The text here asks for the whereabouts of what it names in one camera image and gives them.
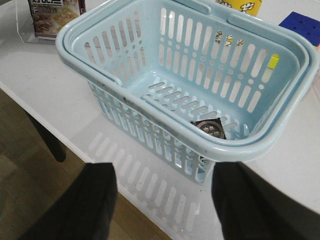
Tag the yellow popcorn paper cup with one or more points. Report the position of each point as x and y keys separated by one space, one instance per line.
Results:
x=250 y=7

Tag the light blue plastic basket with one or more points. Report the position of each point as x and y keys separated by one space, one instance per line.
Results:
x=156 y=65

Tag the blue rubiks cube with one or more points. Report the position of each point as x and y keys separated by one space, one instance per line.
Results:
x=305 y=26

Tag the maroon snack bag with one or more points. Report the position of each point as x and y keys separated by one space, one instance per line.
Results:
x=50 y=16

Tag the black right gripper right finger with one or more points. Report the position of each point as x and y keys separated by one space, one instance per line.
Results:
x=249 y=208

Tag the clear acrylic display shelf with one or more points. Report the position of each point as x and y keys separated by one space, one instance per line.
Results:
x=25 y=26

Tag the black tissue pack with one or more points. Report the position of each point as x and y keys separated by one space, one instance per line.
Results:
x=212 y=127

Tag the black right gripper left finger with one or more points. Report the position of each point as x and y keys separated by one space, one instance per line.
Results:
x=84 y=211

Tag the black table leg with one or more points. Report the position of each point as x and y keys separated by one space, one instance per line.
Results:
x=55 y=146

